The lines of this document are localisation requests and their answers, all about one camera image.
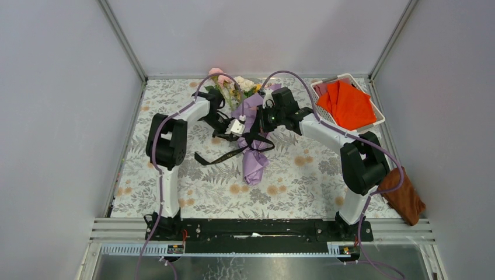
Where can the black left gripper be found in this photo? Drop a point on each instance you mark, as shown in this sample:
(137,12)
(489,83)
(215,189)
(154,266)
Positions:
(221,133)

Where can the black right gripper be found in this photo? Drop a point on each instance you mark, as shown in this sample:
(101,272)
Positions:
(261,114)

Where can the pink fake flower stem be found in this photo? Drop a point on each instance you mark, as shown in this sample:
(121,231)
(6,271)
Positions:
(224,84)

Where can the white fake flower stem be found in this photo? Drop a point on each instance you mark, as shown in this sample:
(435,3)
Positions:
(244,90)

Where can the pink and purple wrapping paper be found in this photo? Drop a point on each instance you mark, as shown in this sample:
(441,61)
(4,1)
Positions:
(253,162)

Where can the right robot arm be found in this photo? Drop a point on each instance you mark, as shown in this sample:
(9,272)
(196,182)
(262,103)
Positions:
(363,160)

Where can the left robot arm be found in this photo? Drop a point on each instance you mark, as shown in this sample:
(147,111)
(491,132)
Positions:
(167,143)

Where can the orange folded paper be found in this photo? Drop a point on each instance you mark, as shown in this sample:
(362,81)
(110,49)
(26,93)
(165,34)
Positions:
(350,108)

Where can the floral patterned tablecloth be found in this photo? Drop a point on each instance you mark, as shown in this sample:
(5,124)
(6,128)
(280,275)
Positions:
(302,180)

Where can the brown cloth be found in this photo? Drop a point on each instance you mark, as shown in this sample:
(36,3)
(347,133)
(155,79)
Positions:
(405,200)

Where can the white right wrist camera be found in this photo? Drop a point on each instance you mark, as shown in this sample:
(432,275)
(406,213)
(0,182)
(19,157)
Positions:
(268,100)

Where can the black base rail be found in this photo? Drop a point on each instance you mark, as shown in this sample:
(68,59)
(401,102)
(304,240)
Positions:
(253,236)

